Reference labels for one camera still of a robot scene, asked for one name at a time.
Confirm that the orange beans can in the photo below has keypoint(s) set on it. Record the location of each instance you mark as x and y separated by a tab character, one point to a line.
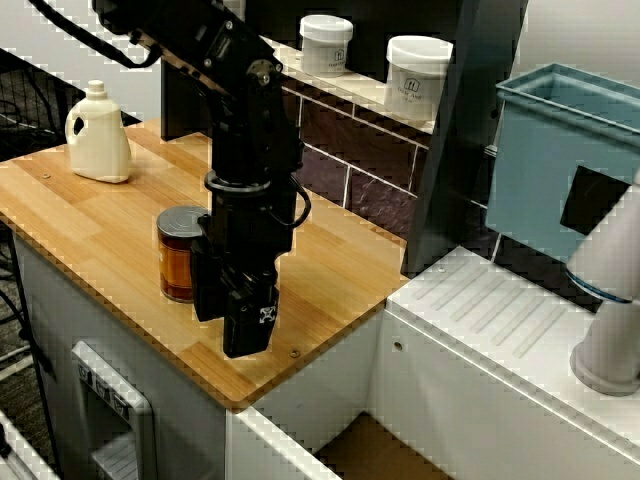
175	260

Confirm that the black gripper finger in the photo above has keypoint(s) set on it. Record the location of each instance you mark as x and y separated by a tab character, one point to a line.
209	285
250	325

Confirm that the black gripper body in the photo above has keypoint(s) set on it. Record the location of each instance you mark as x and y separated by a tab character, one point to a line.
250	225

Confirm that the black square patch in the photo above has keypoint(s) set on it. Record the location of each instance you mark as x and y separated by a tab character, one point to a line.
595	200

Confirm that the cream detergent bottle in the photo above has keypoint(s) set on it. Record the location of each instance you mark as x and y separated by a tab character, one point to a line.
97	145

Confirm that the cream ledge shelf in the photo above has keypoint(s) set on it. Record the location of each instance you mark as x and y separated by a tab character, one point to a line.
367	95

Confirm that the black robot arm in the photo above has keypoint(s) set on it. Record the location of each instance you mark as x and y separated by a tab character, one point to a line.
250	125

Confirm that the wooden board inside sink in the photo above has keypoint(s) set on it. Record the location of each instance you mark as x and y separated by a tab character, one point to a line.
380	455

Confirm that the white sink unit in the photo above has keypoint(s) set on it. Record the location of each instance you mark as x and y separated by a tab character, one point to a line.
450	380

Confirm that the blue plastic bin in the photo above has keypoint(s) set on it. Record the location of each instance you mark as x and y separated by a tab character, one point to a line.
530	175

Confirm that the white kitchen cabinet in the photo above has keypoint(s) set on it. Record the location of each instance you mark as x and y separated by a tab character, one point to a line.
60	310

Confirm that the white frame bar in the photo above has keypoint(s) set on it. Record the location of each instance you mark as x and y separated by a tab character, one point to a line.
15	455

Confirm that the white plastic jar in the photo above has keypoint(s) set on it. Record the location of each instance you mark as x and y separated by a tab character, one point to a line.
325	45
417	80

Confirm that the grey kitchen faucet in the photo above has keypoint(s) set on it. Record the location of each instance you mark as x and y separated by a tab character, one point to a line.
607	340

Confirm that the grey dispenser panel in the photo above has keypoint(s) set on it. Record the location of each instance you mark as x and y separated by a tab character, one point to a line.
112	435

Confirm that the thin black pole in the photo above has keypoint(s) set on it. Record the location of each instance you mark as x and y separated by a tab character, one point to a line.
25	332

